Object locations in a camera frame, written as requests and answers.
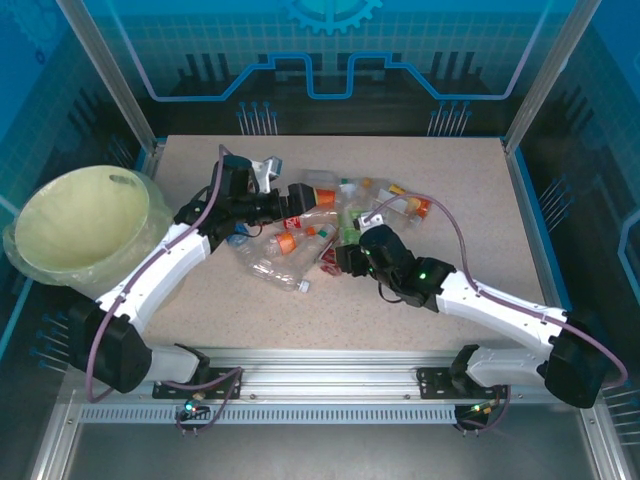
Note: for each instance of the red label crushed bottle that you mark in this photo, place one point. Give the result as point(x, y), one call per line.
point(330, 259)

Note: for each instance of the orange label bottle brown cap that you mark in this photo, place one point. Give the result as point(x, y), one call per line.
point(326, 197)

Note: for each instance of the blue label water bottle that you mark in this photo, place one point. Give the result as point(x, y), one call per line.
point(240, 236)

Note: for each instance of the bright green label bottle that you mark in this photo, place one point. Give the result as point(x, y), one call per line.
point(347, 222)

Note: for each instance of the clear bottle green cap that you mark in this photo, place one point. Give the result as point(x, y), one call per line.
point(312, 247)

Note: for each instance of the clear bottle yellow cap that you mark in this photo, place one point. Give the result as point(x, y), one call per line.
point(395, 191)

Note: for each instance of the clear bottle small orange cap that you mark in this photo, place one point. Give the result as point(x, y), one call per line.
point(365, 187)

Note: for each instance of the large clear bottle white cap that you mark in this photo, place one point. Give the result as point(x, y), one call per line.
point(272, 272)

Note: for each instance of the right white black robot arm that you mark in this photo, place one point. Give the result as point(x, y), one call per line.
point(500, 310)

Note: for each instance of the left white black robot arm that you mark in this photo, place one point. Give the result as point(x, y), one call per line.
point(165, 270)

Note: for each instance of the clear container white label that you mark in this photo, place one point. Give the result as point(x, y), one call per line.
point(317, 177)

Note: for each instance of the small bottle green cap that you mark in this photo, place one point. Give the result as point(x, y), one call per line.
point(348, 185)

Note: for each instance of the small LED connector module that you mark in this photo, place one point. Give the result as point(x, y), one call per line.
point(192, 406)
point(480, 407)

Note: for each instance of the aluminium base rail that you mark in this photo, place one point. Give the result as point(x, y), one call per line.
point(325, 375)

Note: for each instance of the aluminium frame post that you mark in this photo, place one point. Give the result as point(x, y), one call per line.
point(110, 75)
point(550, 75)

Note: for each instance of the aluminium lower frame rail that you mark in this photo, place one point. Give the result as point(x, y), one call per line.
point(605, 445)
point(52, 445)

